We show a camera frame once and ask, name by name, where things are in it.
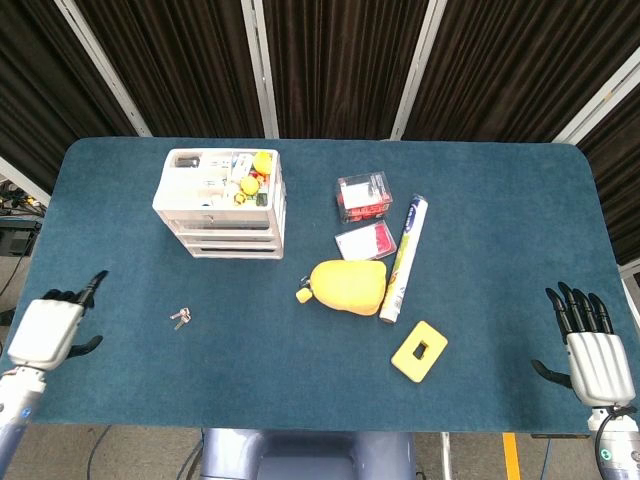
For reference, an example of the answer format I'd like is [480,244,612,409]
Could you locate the red packet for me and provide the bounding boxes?
[333,220,398,262]

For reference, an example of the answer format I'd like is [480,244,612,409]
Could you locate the white metal frame post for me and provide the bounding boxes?
[0,156,52,207]
[53,0,153,138]
[388,0,449,141]
[240,0,280,140]
[551,47,640,145]

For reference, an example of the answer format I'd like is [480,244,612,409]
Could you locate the blue felt table cover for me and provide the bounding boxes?
[0,137,632,435]

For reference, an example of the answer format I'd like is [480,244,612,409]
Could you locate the white printed tube roll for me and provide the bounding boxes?
[378,193,428,324]

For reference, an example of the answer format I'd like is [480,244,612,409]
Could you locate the white plastic drawer organizer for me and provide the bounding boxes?
[152,147,289,260]

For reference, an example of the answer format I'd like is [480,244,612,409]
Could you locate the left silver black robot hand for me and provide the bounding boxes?
[6,269,110,372]

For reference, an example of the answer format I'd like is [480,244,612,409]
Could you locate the tall clear box red contents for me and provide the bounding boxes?
[336,171,395,225]

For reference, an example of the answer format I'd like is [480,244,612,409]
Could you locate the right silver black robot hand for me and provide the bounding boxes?
[530,281,639,407]

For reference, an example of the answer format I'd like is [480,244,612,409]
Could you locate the dark brown curtain panel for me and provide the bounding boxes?
[574,107,640,266]
[74,0,265,139]
[402,0,640,143]
[263,0,430,140]
[0,0,139,194]

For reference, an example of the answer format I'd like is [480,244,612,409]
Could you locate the yellow foam rectangular frame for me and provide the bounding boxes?
[390,320,449,384]

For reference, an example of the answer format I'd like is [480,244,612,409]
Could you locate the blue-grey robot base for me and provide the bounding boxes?
[199,428,417,480]

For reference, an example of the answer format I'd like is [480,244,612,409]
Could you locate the white table leg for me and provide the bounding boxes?
[439,432,454,480]

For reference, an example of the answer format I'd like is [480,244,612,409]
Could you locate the black floor cable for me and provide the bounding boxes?
[87,424,114,480]

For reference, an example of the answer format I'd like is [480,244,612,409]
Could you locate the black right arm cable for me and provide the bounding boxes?
[594,407,626,480]

